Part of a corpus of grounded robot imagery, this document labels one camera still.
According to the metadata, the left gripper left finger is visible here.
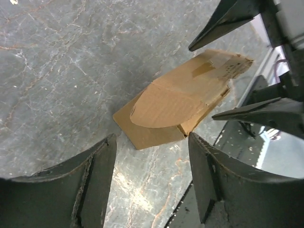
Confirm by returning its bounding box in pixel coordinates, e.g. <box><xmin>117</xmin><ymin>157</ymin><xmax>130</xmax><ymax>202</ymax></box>
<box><xmin>0</xmin><ymin>134</ymin><xmax>117</xmax><ymax>228</ymax></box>

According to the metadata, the small cardboard box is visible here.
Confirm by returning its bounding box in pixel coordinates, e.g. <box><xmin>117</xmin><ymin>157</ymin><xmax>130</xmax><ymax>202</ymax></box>
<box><xmin>113</xmin><ymin>49</ymin><xmax>253</xmax><ymax>150</ymax></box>

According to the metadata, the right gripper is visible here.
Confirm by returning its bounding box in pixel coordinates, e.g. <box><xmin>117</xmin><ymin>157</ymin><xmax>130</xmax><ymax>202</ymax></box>
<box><xmin>188</xmin><ymin>0</ymin><xmax>304</xmax><ymax>139</ymax></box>

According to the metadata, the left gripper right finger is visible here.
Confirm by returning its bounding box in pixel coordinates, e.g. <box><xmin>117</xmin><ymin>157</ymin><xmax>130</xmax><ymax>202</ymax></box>
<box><xmin>188</xmin><ymin>133</ymin><xmax>304</xmax><ymax>228</ymax></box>

